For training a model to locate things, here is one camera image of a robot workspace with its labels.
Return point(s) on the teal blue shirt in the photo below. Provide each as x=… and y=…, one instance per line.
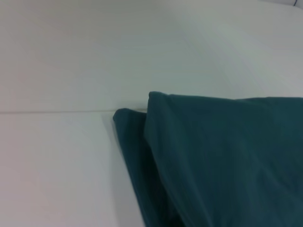
x=225, y=153

